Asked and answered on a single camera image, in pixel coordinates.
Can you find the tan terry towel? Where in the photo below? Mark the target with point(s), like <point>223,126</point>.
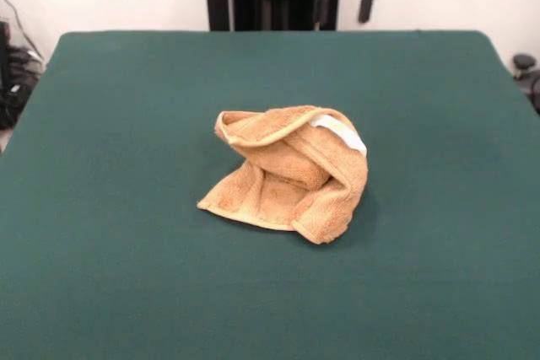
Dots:
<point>291,191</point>

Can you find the dark green table cloth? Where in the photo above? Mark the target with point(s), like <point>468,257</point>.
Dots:
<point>126,208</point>

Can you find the black equipment pile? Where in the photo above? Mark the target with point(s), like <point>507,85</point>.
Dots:
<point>17,82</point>

